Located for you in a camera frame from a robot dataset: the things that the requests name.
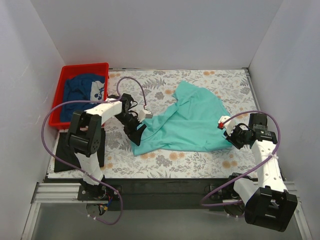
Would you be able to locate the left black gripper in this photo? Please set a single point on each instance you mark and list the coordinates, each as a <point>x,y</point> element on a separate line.
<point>132,125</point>

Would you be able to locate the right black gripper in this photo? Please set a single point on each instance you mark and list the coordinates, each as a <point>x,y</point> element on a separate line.
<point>233,139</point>

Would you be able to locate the mint green t-shirt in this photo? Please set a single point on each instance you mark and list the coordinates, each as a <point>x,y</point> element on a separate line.
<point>185,122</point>

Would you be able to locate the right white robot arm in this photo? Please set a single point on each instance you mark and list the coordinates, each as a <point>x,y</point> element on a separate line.
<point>262,191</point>

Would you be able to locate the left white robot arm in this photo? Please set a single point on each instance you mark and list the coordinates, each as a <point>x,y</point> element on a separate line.
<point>85,132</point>

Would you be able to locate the navy blue printed t-shirt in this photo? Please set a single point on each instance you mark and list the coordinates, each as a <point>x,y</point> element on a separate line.
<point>85,87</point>

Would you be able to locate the folded black t-shirt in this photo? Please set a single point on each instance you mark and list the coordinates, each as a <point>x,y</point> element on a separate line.
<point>63,152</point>

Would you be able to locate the red plastic bin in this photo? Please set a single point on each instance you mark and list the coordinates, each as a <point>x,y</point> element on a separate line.
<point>69,72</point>

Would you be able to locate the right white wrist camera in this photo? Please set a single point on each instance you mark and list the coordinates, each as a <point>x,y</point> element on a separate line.
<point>227,124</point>

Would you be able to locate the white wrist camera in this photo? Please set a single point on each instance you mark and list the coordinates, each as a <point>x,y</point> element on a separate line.
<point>144,114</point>
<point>227,124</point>

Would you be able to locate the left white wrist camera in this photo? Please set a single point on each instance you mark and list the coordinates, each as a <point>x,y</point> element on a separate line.
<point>144,114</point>

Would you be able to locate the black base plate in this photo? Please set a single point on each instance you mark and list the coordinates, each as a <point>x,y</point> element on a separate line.
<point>164,193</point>

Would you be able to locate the aluminium mounting rail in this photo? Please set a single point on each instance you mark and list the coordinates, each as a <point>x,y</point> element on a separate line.
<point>61,193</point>

